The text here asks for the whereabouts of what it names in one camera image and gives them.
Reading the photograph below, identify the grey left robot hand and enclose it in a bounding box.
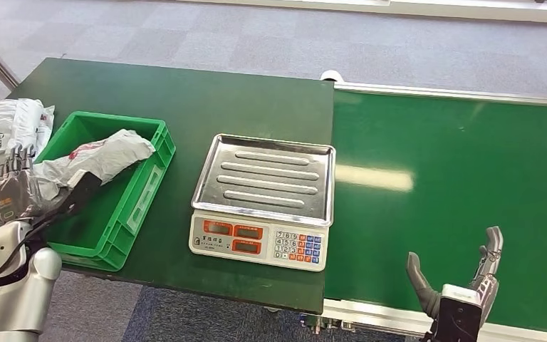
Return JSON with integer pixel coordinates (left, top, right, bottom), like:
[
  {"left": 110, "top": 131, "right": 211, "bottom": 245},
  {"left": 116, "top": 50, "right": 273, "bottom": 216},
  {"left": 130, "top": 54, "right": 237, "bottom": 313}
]
[{"left": 0, "top": 143, "right": 63, "bottom": 226}]

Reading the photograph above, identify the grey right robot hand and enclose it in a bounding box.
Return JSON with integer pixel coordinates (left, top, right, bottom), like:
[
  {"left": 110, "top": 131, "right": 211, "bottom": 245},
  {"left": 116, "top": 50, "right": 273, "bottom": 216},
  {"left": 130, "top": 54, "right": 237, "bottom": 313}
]
[{"left": 405, "top": 226, "right": 505, "bottom": 328}]

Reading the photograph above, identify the white package with red print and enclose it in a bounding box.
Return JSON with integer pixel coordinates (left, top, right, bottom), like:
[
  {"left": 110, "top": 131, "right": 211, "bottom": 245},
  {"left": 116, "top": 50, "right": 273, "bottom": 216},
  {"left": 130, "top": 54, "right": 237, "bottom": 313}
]
[{"left": 33, "top": 129, "right": 157, "bottom": 200}]

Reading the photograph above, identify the green conveyor belt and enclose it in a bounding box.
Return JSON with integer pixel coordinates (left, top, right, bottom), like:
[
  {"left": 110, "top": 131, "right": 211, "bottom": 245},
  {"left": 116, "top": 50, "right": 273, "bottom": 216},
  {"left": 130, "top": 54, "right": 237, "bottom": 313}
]
[{"left": 324, "top": 89, "right": 547, "bottom": 335}]

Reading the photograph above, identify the connector cluster under conveyor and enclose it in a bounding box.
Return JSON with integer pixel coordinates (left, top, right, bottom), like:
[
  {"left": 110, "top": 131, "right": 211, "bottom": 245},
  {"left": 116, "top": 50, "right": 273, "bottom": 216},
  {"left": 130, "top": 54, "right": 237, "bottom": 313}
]
[{"left": 301, "top": 315, "right": 358, "bottom": 337}]

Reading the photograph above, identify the green plastic crate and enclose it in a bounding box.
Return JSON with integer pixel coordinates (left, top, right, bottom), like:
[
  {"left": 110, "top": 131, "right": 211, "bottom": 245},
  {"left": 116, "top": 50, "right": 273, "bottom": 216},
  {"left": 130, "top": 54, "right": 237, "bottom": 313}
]
[{"left": 0, "top": 110, "right": 177, "bottom": 273}]

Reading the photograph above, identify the white scale with steel tray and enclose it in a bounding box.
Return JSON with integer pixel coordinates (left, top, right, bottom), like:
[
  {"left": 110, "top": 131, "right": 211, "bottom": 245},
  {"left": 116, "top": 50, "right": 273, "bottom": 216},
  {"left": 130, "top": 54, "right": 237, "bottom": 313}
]
[{"left": 188, "top": 133, "right": 337, "bottom": 273}]

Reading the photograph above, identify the white low ledge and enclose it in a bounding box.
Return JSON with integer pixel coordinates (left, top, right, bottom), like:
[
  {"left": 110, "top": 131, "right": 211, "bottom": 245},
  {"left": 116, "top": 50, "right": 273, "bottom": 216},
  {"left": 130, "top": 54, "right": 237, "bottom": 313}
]
[{"left": 179, "top": 0, "right": 547, "bottom": 26}]

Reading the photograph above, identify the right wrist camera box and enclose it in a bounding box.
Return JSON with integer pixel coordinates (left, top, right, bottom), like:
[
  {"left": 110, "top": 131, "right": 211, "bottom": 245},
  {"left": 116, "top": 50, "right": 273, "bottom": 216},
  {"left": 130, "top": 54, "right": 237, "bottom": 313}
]
[{"left": 429, "top": 284, "right": 485, "bottom": 342}]

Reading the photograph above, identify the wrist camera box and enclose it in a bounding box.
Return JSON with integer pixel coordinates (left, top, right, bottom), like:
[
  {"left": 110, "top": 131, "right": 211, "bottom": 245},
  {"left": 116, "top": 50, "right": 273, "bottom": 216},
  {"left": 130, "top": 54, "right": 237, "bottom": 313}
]
[
  {"left": 429, "top": 284, "right": 485, "bottom": 342},
  {"left": 56, "top": 172, "right": 103, "bottom": 217}
]

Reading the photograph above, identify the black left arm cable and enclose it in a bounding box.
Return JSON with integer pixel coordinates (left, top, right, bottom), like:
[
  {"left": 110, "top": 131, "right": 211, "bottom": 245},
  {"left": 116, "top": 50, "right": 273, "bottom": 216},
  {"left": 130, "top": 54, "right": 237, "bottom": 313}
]
[{"left": 0, "top": 209, "right": 64, "bottom": 299}]

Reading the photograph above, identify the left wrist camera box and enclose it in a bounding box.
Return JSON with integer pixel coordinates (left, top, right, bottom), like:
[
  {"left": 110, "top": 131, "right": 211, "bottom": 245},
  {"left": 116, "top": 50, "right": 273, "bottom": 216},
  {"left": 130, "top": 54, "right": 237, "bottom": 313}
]
[{"left": 56, "top": 172, "right": 103, "bottom": 217}]

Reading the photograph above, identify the aluminium conveyor side rail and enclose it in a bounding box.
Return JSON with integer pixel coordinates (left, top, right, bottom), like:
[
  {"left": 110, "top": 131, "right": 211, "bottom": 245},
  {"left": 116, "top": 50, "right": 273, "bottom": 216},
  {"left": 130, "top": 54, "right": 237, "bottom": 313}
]
[
  {"left": 333, "top": 81, "right": 547, "bottom": 108},
  {"left": 322, "top": 299, "right": 547, "bottom": 342}
]

